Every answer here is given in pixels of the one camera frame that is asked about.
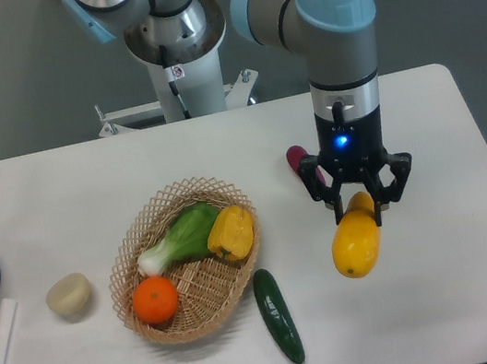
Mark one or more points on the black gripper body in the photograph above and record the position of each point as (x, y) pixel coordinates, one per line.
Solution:
(348, 150)

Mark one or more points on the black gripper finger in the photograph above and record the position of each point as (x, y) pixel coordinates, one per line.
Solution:
(332, 198)
(400, 167)

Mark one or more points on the yellow mango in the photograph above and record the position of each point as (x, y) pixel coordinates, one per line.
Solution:
(356, 244)

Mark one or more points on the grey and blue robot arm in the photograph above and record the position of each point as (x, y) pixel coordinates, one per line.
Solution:
(335, 37)

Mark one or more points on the purple eggplant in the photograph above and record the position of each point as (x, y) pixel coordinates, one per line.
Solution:
(306, 168)

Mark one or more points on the yellow bell pepper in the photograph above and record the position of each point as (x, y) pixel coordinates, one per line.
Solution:
(232, 235)

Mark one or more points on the dark green cucumber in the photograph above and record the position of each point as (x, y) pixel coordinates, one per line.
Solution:
(277, 317)

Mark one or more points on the green bok choy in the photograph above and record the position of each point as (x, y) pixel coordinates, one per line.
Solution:
(186, 238)

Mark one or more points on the woven wicker basket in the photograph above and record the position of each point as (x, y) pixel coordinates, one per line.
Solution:
(208, 289)

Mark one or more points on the orange mandarin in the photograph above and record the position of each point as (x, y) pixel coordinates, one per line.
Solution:
(155, 300)

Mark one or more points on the beige potato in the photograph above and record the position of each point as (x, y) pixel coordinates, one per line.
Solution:
(69, 296)

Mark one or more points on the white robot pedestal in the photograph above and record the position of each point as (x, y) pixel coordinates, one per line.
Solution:
(181, 54)

